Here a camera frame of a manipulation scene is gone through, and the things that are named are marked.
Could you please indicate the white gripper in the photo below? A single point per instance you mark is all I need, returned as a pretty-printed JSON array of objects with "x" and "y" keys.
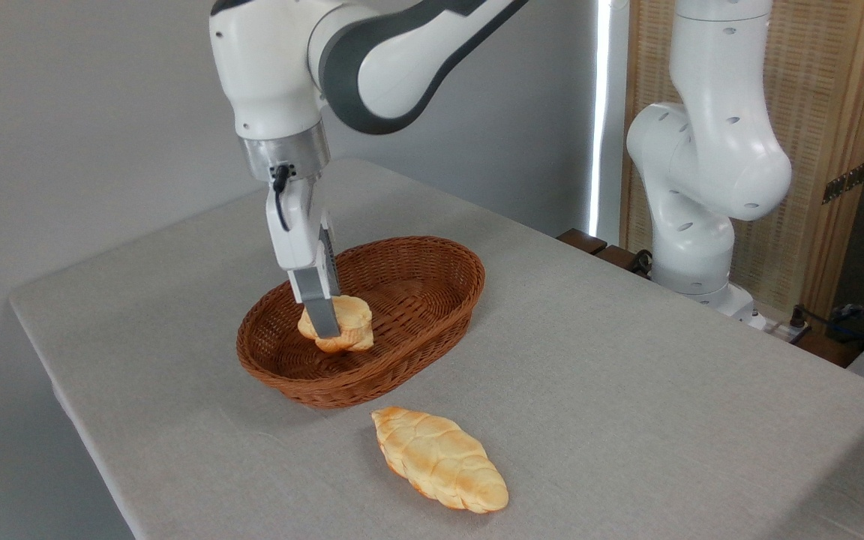
[{"x": 297, "y": 225}]

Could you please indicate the small round bread roll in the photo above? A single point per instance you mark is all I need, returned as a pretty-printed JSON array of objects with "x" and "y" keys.
[{"x": 354, "y": 322}]

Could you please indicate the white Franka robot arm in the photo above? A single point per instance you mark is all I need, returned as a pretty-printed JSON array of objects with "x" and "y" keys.
[{"x": 709, "y": 150}]

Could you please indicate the long braided bread loaf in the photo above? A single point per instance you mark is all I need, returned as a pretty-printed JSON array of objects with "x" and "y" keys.
[{"x": 439, "y": 457}]

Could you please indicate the brown oval wicker basket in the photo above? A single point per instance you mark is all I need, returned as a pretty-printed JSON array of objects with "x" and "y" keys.
[{"x": 402, "y": 360}]

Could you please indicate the dark brown wooden block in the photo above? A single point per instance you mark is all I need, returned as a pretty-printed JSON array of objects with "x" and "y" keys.
[
  {"x": 616, "y": 257},
  {"x": 580, "y": 241}
]

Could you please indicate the grey tablecloth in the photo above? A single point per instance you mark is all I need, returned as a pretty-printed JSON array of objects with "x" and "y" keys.
[{"x": 627, "y": 412}]

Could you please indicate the white power strip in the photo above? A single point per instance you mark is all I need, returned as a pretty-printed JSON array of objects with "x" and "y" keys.
[{"x": 777, "y": 328}]

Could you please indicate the dark metal screen hinge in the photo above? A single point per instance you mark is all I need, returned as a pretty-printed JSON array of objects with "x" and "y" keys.
[{"x": 844, "y": 182}]

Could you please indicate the wooden rattan folding screen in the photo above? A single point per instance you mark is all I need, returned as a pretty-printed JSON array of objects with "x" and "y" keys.
[{"x": 822, "y": 90}]

